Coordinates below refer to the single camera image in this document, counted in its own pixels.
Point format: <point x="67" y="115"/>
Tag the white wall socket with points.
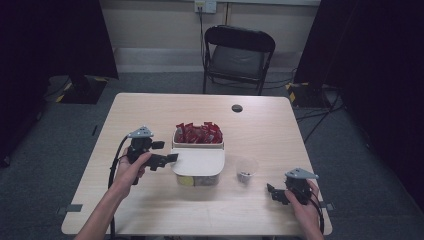
<point x="208" y="6"/>

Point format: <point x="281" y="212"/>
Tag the pile of red packets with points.
<point x="197" y="135"/>

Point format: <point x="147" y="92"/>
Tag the person's right hand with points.
<point x="308" y="215"/>

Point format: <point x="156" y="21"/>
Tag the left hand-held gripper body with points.
<point x="140" y="143"/>

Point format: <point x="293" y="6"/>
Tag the black folding chair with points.
<point x="238" y="38"/>

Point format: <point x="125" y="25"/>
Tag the small black floor item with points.
<point x="95" y="130"/>

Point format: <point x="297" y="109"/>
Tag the black stand base striped tape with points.
<point x="306" y="96"/>
<point x="83" y="93"/>

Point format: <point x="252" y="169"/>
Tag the dark granules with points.
<point x="245" y="176"/>

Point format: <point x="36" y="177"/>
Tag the black curtain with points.
<point x="50" y="40"/>
<point x="383" y="66"/>

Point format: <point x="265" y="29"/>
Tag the grey tape strip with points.
<point x="328" y="206"/>
<point x="70" y="208"/>

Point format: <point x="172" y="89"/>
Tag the white box lid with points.
<point x="200" y="161"/>

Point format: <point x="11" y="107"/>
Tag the person's left hand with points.
<point x="128" y="176"/>

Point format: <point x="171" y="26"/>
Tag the yellow item inside box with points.
<point x="185" y="181"/>

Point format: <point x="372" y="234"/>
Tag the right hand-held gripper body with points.
<point x="298" y="188"/>

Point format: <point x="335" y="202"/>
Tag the white storage box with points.
<point x="197" y="145"/>

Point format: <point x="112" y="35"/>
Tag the clear plastic cup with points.
<point x="246" y="164"/>

